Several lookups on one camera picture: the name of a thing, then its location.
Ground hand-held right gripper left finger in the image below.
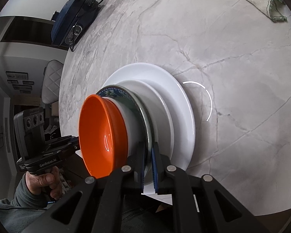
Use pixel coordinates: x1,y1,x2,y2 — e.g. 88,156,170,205
42,142,145,233

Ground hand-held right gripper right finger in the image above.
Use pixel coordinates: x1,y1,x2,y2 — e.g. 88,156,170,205
151,141,272,233

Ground orange bowl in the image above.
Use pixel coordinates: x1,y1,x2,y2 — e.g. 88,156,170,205
78,94,129,178

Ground small white plate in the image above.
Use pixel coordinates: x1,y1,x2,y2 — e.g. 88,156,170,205
126,87,157,187

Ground white bowl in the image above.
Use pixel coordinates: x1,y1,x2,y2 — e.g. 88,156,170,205
104,97,146,157

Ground medium white plate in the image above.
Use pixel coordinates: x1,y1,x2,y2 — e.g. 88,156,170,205
121,80,175,162

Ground blue patterned bowl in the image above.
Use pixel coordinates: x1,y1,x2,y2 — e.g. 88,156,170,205
96,85,142,131

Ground large white plate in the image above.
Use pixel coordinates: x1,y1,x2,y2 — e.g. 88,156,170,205
102,63,196,173

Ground person's left forearm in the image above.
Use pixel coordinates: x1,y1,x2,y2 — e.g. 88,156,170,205
0,175,54,233

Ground person's left hand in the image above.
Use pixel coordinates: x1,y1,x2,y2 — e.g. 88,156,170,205
25,166,62,201

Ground beige quilted chair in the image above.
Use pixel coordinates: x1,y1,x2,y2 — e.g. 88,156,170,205
40,59,63,105

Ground navy electric grill pot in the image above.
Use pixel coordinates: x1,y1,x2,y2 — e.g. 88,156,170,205
51,0,98,46

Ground framed wall pictures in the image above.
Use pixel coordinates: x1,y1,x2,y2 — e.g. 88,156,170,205
5,71,34,94

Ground black power cable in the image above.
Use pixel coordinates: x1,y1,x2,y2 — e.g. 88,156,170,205
69,0,109,52

